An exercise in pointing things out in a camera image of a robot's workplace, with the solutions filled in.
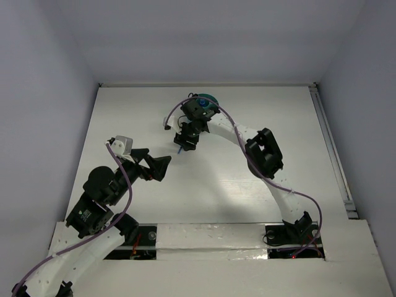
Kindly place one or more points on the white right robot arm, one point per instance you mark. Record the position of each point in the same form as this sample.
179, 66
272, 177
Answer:
263, 155

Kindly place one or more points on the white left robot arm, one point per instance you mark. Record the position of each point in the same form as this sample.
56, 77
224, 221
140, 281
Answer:
97, 224

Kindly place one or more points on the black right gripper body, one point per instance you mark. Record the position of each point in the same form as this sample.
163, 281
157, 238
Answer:
190, 129

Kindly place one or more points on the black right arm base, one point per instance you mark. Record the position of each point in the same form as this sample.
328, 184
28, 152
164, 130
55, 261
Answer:
297, 240

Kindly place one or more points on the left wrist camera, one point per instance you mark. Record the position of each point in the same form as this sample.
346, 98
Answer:
121, 146

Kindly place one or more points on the teal round desk organizer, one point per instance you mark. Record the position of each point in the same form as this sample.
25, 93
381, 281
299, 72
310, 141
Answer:
210, 100

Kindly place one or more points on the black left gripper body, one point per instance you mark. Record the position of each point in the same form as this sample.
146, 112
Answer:
133, 171

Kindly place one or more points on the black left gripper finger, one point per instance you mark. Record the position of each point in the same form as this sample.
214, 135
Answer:
138, 154
157, 167

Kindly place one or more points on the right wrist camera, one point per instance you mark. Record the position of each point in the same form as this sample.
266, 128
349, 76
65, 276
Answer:
172, 123

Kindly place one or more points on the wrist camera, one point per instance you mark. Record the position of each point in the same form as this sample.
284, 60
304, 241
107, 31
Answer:
121, 146
172, 123

